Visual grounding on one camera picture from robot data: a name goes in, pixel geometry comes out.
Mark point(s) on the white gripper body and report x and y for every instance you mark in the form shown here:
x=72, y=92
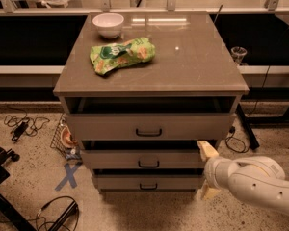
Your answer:
x=211, y=172

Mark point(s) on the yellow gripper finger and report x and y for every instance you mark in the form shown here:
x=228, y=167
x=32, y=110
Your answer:
x=208, y=192
x=207, y=151

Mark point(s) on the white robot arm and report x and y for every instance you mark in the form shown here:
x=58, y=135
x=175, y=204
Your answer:
x=258, y=181

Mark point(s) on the grey drawer cabinet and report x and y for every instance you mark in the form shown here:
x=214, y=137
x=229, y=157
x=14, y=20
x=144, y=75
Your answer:
x=192, y=73

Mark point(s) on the black table leg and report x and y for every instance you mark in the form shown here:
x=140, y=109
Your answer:
x=244, y=121

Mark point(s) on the clear glass cup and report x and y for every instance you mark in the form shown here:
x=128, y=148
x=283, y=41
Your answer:
x=238, y=53

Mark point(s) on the green chip bag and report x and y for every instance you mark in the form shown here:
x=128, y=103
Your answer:
x=107, y=58

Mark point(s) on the blue tape cross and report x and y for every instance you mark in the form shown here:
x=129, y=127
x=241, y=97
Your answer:
x=69, y=178

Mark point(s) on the white ceramic bowl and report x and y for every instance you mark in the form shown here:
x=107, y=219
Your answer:
x=108, y=25

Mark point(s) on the black office chair base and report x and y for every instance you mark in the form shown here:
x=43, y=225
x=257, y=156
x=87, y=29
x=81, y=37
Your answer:
x=6, y=208

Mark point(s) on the wire basket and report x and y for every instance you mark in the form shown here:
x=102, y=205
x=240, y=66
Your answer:
x=64, y=143

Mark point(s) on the black stand with cables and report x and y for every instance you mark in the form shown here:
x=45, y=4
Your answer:
x=66, y=220

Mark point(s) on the black power adapter with cable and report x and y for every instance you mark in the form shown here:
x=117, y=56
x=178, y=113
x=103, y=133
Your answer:
x=22, y=124

